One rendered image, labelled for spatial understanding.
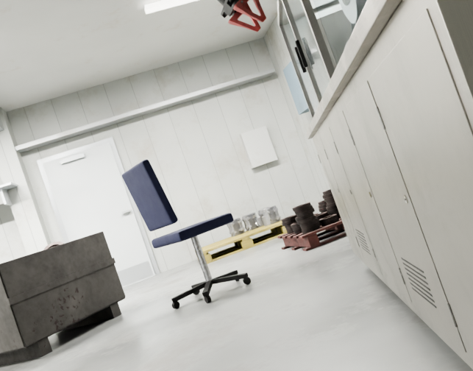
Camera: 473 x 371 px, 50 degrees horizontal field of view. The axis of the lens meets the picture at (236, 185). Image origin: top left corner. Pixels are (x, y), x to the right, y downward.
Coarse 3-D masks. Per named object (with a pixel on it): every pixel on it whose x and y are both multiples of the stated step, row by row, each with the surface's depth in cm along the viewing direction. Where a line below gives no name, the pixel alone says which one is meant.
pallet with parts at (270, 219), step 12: (252, 216) 730; (264, 216) 707; (276, 216) 705; (240, 228) 727; (252, 228) 731; (264, 228) 675; (276, 228) 710; (228, 240) 693; (240, 240) 662; (252, 240) 742; (264, 240) 671; (204, 252) 655; (216, 252) 736; (228, 252) 697
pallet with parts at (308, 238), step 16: (304, 208) 472; (320, 208) 533; (336, 208) 505; (288, 224) 518; (304, 224) 473; (320, 224) 499; (336, 224) 469; (288, 240) 519; (304, 240) 474; (320, 240) 501
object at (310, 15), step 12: (300, 0) 197; (288, 12) 253; (312, 12) 194; (312, 24) 194; (288, 48) 310; (300, 48) 247; (324, 48) 194; (300, 60) 259; (324, 60) 194; (300, 84) 310; (312, 84) 252
